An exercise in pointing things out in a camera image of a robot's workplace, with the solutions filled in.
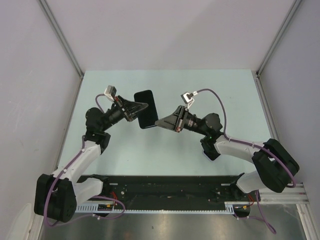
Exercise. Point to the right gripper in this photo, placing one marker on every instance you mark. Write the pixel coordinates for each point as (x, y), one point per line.
(175, 122)

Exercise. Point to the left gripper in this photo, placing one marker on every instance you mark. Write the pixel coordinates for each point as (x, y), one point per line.
(130, 107)

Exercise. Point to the black phone case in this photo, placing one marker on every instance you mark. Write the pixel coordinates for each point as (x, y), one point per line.
(148, 116)

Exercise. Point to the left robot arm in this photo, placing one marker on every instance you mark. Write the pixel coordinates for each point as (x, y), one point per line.
(58, 194)

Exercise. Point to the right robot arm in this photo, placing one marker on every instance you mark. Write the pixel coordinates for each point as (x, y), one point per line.
(274, 166)

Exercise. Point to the phone in lilac case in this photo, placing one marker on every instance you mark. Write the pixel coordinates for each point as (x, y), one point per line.
(212, 155)

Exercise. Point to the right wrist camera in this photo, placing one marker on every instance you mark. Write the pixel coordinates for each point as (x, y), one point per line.
(188, 99)

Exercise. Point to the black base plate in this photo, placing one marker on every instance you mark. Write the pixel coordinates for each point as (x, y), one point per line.
(173, 192)

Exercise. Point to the slotted cable duct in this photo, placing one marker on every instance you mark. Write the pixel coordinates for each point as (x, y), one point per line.
(103, 208)

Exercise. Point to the left aluminium frame post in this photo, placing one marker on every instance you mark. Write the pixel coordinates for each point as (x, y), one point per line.
(49, 14)

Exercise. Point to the aluminium frame post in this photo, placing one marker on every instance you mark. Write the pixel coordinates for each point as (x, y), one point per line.
(49, 14)
(294, 8)

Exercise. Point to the right aluminium frame post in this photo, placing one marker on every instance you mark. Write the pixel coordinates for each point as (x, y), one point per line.
(294, 8)

